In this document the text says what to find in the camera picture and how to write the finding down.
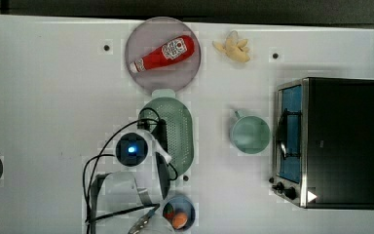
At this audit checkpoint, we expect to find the small red toy in bowl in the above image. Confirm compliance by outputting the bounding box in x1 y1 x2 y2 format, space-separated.
163 203 175 220

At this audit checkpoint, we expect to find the blue small bowl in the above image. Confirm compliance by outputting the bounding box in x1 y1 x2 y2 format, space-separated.
165 195 196 232

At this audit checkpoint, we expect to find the green cup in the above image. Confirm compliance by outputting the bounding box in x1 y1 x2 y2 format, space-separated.
229 109 271 154

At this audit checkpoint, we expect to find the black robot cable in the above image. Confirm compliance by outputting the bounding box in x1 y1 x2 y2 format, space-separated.
82 106 179 234

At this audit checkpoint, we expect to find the peeled toy banana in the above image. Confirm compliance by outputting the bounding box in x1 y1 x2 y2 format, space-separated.
212 30 250 63

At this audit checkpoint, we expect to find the orange toy fruit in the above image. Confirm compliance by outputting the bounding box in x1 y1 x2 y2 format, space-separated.
171 213 188 229

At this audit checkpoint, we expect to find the grey round plate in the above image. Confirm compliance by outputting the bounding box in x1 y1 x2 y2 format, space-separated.
125 17 201 93

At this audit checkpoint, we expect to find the red ketchup bottle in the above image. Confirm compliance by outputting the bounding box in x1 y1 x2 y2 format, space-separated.
130 35 195 73

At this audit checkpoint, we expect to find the green plastic strainer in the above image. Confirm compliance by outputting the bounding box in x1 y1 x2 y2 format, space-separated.
137 89 194 179

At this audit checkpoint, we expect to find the black toaster oven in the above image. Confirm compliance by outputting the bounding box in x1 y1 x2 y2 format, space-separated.
269 77 374 210

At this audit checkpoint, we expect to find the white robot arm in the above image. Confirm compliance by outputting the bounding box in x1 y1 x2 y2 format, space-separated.
89 130 171 234

